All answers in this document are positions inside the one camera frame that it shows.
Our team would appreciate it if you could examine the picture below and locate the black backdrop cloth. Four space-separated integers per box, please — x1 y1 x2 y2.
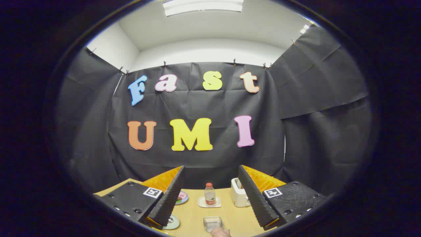
54 25 374 198

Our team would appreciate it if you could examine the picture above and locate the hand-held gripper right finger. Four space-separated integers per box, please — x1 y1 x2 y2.
237 165 328 230

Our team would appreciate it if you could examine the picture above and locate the white square coaster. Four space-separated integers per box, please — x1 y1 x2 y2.
198 197 222 208

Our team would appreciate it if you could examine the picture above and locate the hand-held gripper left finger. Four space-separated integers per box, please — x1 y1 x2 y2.
94 166 185 230

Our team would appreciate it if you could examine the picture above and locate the ceiling light panel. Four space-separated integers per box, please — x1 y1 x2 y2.
163 0 244 17

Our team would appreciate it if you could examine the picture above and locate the pale green plate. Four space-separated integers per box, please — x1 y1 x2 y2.
162 214 181 230

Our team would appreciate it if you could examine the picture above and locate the metal wire basket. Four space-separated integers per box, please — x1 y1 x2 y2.
203 216 225 233

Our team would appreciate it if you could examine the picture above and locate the white toaster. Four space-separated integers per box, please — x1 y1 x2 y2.
231 178 251 208

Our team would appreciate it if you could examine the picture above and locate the clear water bottle red cap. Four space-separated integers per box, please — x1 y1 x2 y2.
204 183 216 207

